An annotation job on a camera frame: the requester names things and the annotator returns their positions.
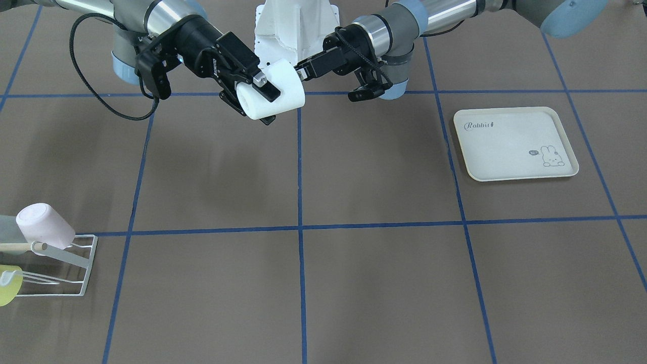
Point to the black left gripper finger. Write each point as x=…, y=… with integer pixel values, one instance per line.
x=326, y=64
x=309, y=64

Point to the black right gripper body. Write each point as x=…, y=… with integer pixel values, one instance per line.
x=196, y=44

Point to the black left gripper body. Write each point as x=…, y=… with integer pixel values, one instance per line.
x=349, y=50

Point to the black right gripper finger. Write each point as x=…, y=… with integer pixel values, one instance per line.
x=230, y=99
x=263, y=86

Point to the pale green plastic cup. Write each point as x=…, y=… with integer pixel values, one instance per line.
x=282, y=92

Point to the pink plastic cup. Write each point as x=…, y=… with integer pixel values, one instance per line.
x=39, y=222

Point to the yellow plastic cup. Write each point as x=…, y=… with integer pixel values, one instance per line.
x=11, y=283

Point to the grey plastic cup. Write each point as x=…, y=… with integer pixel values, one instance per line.
x=10, y=231

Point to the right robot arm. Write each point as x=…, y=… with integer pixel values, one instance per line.
x=152, y=38

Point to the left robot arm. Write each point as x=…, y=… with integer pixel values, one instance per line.
x=377, y=48

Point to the cream plastic tray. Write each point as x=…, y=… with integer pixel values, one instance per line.
x=514, y=144

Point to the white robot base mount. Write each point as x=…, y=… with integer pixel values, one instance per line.
x=292, y=30

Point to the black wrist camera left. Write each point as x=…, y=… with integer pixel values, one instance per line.
x=368, y=91

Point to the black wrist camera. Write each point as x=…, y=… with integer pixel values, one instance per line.
x=153, y=69
x=368, y=91

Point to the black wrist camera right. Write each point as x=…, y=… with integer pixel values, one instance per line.
x=153, y=69

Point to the white wire cup rack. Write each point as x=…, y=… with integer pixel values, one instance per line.
x=52, y=272

